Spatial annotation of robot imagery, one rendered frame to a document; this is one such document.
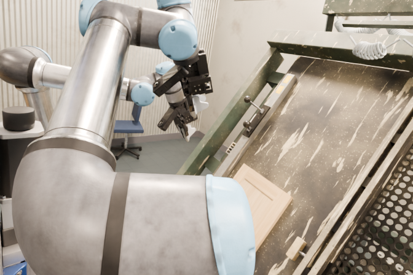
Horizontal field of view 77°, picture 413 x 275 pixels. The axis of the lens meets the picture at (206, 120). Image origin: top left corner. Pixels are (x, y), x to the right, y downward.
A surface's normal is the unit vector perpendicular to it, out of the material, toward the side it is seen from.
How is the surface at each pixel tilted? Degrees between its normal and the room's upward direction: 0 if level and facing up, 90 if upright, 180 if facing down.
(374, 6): 90
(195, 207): 31
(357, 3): 90
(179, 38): 113
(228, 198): 21
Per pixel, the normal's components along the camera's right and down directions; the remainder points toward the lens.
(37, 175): -0.13, -0.61
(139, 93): 0.22, 0.30
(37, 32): 0.61, 0.31
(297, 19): -0.78, 0.05
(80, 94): 0.18, -0.66
